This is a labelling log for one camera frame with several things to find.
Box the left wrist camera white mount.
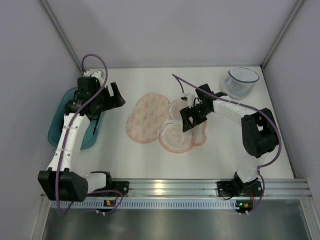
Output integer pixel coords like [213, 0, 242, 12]
[81, 69, 106, 85]

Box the white slotted cable duct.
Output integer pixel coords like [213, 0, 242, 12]
[51, 198, 251, 210]

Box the teal plastic bin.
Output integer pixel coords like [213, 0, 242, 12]
[47, 87, 105, 150]

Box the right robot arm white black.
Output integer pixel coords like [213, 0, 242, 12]
[179, 84, 280, 197]

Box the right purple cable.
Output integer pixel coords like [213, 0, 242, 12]
[171, 73, 282, 213]

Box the aluminium mounting rail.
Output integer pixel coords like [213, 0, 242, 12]
[41, 177, 313, 201]

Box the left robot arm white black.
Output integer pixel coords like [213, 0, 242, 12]
[37, 71, 126, 202]

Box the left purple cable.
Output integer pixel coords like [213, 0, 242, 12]
[56, 53, 123, 217]

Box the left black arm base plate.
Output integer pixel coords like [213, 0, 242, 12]
[98, 180, 130, 197]

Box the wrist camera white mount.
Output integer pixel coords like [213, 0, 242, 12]
[180, 93, 195, 108]
[81, 69, 106, 85]

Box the purple cable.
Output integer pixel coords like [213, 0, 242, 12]
[171, 73, 282, 213]
[56, 53, 123, 217]

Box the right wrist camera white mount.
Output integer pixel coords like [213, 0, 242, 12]
[180, 93, 195, 108]

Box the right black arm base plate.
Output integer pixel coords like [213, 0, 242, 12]
[216, 180, 263, 199]

